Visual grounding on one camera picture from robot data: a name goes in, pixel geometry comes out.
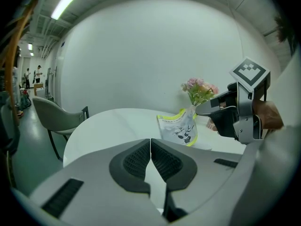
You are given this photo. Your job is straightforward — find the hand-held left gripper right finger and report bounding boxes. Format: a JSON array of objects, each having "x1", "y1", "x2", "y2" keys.
[{"x1": 150, "y1": 138, "x2": 198, "y2": 223}]

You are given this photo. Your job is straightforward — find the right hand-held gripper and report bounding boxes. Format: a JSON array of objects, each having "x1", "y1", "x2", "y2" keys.
[{"x1": 195, "y1": 56, "x2": 271, "y2": 145}]

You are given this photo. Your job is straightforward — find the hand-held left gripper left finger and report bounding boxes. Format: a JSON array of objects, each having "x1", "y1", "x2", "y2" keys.
[{"x1": 109, "y1": 138, "x2": 151, "y2": 195}]

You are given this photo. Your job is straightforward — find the yellow and white book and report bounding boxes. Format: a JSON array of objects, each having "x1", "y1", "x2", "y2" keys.
[{"x1": 157, "y1": 108, "x2": 199, "y2": 148}]

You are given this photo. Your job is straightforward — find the person's right hand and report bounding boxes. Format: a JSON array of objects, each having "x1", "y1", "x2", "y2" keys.
[{"x1": 253, "y1": 100, "x2": 284, "y2": 130}]

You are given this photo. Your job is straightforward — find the clear glass vase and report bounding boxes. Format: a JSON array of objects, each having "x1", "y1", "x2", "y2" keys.
[{"x1": 189, "y1": 104, "x2": 198, "y2": 121}]

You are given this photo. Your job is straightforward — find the pink flower bouquet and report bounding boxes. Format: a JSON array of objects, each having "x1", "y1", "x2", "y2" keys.
[{"x1": 180, "y1": 77, "x2": 220, "y2": 107}]

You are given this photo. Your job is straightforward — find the grey upholstered chair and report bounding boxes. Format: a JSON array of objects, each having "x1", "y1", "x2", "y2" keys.
[{"x1": 32, "y1": 96, "x2": 89, "y2": 161}]

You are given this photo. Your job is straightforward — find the wooden box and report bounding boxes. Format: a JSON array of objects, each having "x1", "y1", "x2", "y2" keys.
[{"x1": 33, "y1": 83, "x2": 46, "y2": 97}]

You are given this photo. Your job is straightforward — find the long ceiling light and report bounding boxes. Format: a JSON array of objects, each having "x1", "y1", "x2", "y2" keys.
[{"x1": 50, "y1": 0, "x2": 83, "y2": 21}]

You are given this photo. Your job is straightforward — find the orange wooden frame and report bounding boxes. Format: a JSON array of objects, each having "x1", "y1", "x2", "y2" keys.
[{"x1": 4, "y1": 0, "x2": 40, "y2": 127}]

